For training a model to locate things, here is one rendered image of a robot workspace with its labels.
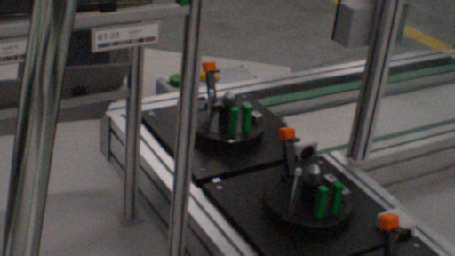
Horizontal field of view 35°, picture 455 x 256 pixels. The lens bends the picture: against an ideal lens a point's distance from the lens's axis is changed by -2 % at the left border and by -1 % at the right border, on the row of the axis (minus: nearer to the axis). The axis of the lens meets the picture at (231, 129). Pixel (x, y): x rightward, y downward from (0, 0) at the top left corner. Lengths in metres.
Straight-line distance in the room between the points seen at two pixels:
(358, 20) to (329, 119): 0.37
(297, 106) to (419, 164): 0.28
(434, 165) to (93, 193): 0.66
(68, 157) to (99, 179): 0.09
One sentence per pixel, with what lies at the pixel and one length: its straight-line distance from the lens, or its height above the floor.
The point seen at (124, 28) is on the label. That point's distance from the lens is 0.87.
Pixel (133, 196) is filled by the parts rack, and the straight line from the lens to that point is 1.23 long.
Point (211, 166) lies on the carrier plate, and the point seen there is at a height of 0.97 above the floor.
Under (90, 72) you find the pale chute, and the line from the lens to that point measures 1.03.
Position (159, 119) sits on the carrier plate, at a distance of 1.33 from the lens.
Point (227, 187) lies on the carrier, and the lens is 1.16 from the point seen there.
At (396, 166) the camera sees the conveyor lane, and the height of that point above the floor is 0.92.
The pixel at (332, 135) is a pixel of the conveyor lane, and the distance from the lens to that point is 1.46.
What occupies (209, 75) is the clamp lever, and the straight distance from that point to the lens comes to 1.32.
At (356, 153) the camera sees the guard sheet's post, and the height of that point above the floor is 0.98.
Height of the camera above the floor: 1.62
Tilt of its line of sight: 30 degrees down
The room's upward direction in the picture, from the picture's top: 7 degrees clockwise
